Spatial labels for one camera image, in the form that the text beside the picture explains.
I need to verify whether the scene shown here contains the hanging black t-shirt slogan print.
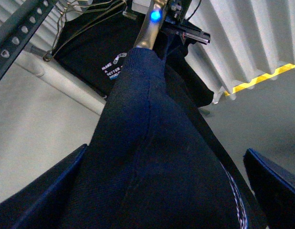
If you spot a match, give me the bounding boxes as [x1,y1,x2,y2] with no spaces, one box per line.
[54,13,214,107]

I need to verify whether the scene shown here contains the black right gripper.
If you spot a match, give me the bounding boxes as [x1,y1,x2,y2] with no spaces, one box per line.
[161,0,211,44]

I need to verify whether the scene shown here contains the metal wire hanger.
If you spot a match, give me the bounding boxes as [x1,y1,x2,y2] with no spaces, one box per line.
[42,0,128,62]

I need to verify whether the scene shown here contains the yellow black floor tape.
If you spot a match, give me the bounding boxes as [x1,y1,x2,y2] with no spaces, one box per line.
[223,63,295,96]

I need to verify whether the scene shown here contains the perforated black metal beam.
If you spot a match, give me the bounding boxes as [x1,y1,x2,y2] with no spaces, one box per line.
[0,0,57,80]

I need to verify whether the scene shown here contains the black t-shirt humanoid print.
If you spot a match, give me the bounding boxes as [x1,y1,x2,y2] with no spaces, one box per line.
[0,47,270,229]

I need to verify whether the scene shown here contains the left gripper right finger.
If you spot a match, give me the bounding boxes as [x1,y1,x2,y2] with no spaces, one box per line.
[243,148,295,229]

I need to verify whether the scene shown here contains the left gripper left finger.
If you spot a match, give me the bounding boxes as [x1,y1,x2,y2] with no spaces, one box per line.
[0,144,87,229]

